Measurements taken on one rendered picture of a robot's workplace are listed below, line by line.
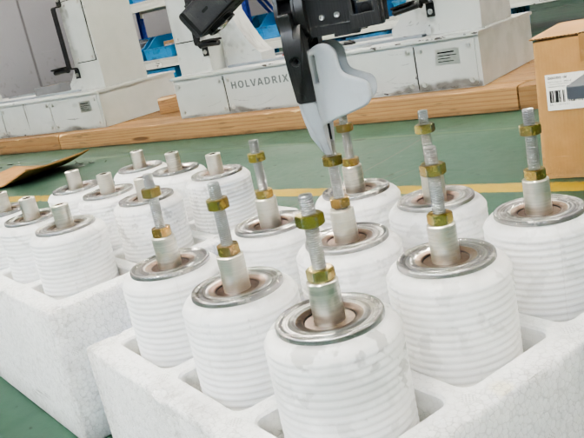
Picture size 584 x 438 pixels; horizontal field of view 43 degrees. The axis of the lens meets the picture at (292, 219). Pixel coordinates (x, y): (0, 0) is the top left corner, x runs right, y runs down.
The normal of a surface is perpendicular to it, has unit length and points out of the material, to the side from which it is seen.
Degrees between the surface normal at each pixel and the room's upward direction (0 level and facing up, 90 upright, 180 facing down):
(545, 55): 89
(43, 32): 90
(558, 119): 89
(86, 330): 90
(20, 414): 0
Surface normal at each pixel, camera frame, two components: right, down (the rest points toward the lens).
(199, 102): -0.56, 0.33
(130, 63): 0.81, 0.00
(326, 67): -0.22, 0.32
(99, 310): 0.63, 0.09
